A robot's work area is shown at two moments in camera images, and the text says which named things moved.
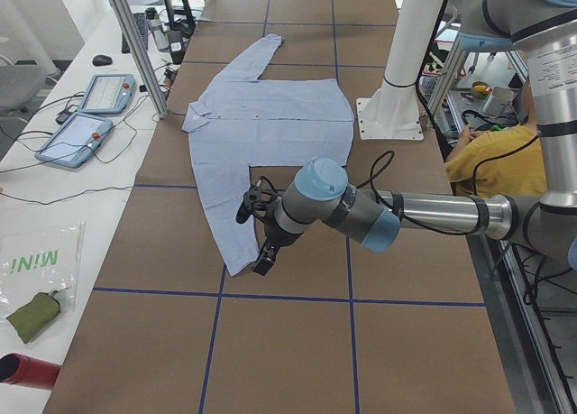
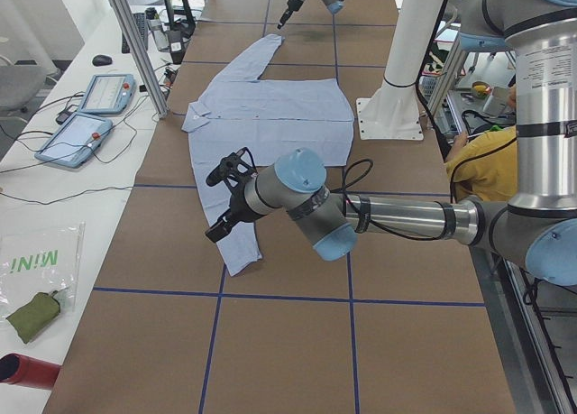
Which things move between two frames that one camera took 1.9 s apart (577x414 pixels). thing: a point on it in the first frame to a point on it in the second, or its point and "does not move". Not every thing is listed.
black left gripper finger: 266,258 to 221,228
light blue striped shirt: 241,121 does not move
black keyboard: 141,23 does not move
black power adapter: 177,46 does not move
